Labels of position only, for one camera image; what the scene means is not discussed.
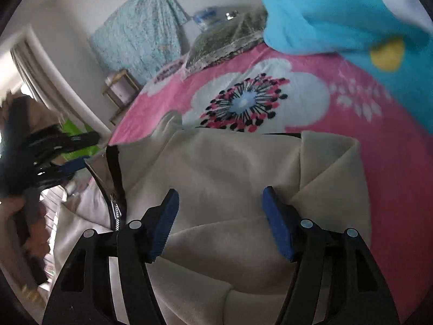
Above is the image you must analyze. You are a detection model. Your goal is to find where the beige zip-up hooded jacket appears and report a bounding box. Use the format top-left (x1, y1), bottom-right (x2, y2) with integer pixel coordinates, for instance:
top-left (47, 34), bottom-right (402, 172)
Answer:
top-left (52, 110), bottom-right (372, 325)

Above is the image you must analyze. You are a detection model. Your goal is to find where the person in beige jacket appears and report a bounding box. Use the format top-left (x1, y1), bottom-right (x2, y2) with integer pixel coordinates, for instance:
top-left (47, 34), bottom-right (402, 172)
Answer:
top-left (1, 92), bottom-right (66, 289)

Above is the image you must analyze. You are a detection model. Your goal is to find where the wooden side stand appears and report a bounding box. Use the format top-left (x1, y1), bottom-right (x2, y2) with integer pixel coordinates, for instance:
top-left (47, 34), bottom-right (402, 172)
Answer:
top-left (103, 69), bottom-right (141, 125)

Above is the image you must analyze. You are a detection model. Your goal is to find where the teal floral hanging cloth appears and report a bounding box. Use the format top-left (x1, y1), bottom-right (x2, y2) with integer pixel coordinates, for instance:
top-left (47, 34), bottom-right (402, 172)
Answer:
top-left (88, 0), bottom-right (189, 86)

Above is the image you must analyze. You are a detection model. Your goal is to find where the pink floral fleece blanket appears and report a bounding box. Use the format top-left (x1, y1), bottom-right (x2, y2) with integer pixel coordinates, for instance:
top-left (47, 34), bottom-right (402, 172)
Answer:
top-left (111, 44), bottom-right (432, 320)

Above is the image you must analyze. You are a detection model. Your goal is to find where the dark patterned plastic-wrapped bundle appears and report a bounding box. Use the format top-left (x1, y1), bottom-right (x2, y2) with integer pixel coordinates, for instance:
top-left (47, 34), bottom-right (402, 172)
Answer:
top-left (183, 7), bottom-right (267, 78)

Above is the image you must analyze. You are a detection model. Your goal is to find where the blue cartoon pillow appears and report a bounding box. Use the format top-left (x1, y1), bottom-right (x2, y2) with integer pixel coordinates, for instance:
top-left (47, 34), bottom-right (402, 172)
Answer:
top-left (261, 0), bottom-right (432, 130)

